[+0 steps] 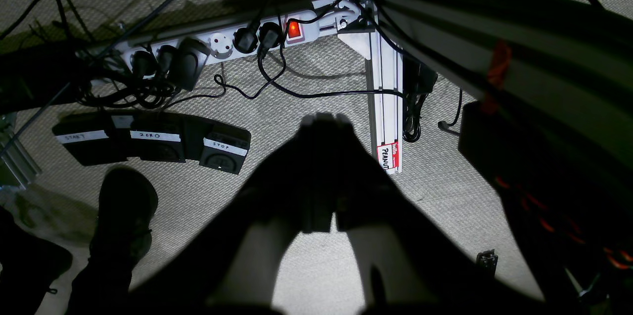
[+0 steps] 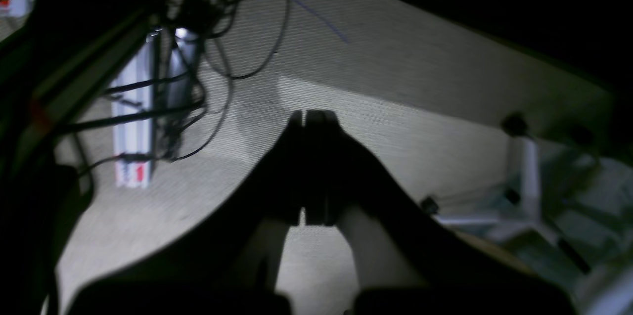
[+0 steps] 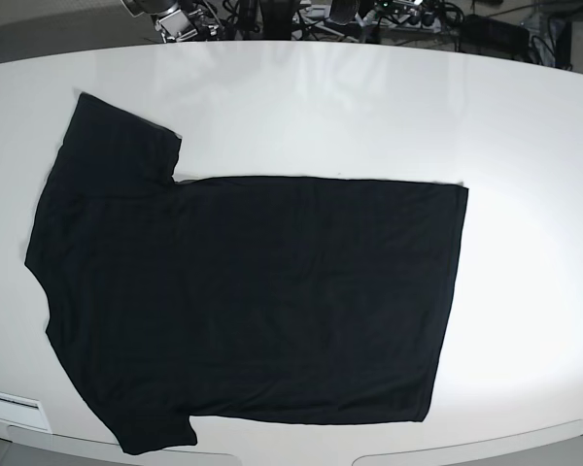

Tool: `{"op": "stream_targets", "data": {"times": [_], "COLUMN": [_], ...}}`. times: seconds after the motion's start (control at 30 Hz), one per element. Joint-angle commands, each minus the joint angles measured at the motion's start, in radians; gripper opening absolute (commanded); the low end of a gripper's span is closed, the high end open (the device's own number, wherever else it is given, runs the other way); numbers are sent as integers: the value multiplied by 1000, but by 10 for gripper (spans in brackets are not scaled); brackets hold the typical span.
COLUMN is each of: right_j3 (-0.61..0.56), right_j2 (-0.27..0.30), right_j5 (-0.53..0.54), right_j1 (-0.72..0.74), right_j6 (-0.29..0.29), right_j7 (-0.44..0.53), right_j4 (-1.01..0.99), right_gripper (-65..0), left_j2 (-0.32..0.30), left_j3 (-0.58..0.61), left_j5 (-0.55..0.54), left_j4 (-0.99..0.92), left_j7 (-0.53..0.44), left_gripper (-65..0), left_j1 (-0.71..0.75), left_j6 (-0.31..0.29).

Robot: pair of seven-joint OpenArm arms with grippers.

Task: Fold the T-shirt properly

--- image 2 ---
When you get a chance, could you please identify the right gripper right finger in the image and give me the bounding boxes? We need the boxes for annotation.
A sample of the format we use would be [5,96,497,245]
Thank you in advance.
[305,110,576,315]

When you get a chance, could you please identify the tangled black cables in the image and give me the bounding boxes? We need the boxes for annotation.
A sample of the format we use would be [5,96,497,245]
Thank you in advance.
[54,0,354,177]

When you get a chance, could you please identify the white chair base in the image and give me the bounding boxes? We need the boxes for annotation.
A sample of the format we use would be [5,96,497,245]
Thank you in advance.
[420,113,633,276]

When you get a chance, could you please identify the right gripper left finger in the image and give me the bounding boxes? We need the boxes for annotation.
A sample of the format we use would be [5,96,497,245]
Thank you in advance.
[69,111,303,315]

